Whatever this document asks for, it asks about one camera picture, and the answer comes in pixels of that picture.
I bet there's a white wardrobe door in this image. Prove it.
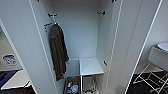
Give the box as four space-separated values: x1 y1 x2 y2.
0 0 60 94
105 0 165 94

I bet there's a white wardrobe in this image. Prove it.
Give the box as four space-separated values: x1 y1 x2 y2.
29 0 125 94

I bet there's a white wardrobe shelf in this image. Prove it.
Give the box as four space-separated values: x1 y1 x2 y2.
78 56 106 77

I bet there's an olive garment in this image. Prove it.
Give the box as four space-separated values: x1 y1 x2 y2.
48 23 71 82

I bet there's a brown box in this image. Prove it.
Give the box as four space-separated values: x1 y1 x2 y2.
81 75 100 94

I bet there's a white hanger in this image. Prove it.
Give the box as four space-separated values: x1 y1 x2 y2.
49 19 60 28

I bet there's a blue bottle pack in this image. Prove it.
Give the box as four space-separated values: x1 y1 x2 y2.
66 81 80 94

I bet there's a white flat board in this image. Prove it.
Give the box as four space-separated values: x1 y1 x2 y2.
0 69 32 91

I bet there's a black rail bracket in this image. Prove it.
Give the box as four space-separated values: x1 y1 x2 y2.
47 12 59 19
96 10 107 17

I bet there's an orange frame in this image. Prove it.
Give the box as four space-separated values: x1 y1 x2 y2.
25 86 36 94

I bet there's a white wire rack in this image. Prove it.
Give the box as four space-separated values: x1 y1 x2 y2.
132 42 168 94

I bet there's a wall socket with blue label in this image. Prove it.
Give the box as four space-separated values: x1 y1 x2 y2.
2 53 18 67

